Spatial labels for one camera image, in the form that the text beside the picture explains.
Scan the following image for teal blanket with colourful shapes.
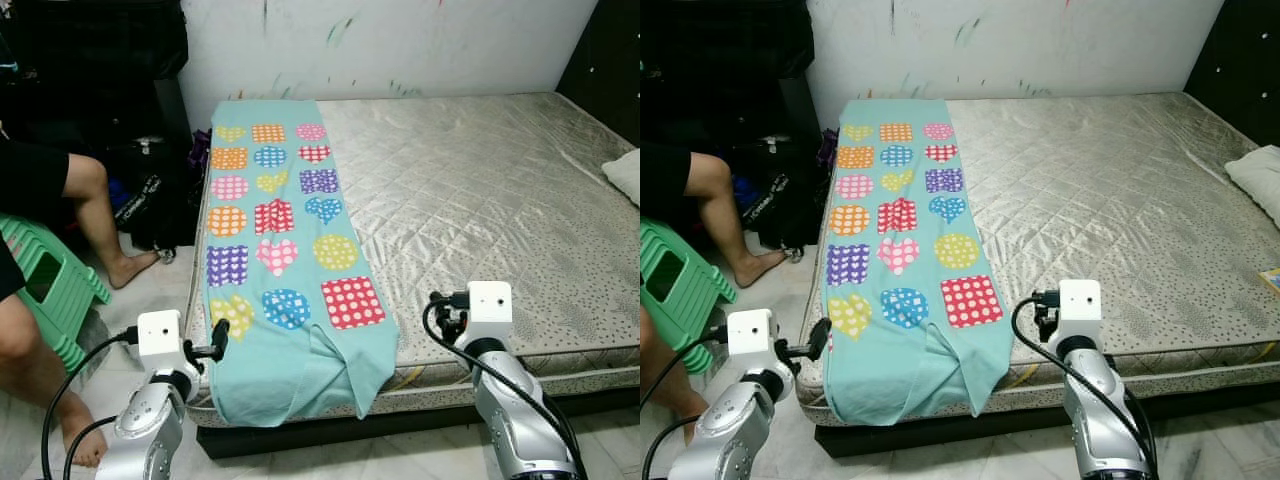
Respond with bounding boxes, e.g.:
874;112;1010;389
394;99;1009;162
200;99;401;429
820;99;1017;427

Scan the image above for white printed pillow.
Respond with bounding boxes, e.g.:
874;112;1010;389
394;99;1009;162
602;149;641;209
1223;145;1280;227

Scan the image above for white quilted mattress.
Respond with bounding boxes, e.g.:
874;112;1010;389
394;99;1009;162
795;93;1280;429
185;93;641;429

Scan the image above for black bed base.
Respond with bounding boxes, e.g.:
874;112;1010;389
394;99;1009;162
815;380;1280;461
195;385;641;461

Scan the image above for green plastic stool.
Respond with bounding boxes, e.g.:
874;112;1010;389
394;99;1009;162
640;217;739;377
0;213;114;376

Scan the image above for black bag with white print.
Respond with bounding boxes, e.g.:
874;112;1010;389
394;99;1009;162
110;135;203;253
740;135;833;253

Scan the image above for person in blue shirt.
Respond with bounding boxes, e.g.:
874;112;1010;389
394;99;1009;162
0;120;164;469
640;143;793;448

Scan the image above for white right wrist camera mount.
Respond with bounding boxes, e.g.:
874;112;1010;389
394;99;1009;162
466;281;515;349
1056;279;1104;343

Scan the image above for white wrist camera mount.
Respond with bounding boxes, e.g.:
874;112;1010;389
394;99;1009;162
466;281;515;349
726;308;785;379
1056;279;1104;343
136;310;193;379

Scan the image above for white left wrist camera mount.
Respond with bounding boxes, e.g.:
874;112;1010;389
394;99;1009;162
136;310;193;379
726;308;785;379

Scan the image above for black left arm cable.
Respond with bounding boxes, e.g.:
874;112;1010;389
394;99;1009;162
640;325;731;480
40;328;141;480

